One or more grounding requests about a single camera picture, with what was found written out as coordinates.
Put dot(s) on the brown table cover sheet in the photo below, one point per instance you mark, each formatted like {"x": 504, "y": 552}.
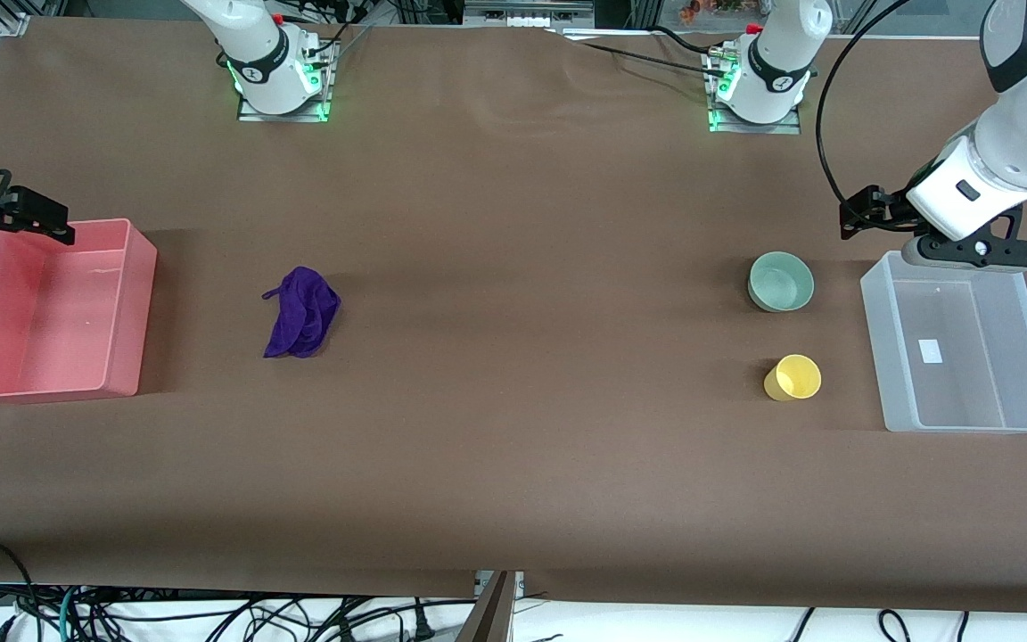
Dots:
{"x": 513, "y": 267}

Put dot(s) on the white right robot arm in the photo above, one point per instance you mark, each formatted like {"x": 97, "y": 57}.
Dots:
{"x": 255, "y": 45}

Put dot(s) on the purple microfibre cloth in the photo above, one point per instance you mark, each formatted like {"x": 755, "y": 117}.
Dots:
{"x": 304, "y": 312}

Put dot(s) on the pink plastic bin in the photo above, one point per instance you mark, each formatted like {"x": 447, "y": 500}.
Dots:
{"x": 50, "y": 312}

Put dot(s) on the yellow plastic cup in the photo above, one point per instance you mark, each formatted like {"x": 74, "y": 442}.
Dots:
{"x": 794, "y": 379}

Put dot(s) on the white metal bracket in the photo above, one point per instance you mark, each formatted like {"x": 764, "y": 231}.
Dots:
{"x": 480, "y": 581}

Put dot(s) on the clear plastic bin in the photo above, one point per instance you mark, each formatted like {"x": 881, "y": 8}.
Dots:
{"x": 959, "y": 392}

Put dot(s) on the orange background clutter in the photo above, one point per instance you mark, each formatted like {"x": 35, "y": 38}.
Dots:
{"x": 701, "y": 11}

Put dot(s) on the pale green bowl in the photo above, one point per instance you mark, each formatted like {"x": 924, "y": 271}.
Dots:
{"x": 781, "y": 283}

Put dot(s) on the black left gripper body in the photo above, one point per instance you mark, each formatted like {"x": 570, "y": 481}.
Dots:
{"x": 890, "y": 209}

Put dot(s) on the aluminium frame profile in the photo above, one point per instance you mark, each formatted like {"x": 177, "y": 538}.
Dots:
{"x": 12, "y": 18}
{"x": 644, "y": 12}

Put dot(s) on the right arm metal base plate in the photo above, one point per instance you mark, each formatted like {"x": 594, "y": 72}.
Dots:
{"x": 282, "y": 117}

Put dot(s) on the brown angled beam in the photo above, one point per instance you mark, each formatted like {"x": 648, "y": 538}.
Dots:
{"x": 488, "y": 620}

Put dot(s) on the grey power strip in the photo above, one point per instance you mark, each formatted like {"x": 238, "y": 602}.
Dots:
{"x": 527, "y": 16}

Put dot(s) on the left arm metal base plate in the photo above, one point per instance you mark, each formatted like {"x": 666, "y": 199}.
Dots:
{"x": 781, "y": 127}

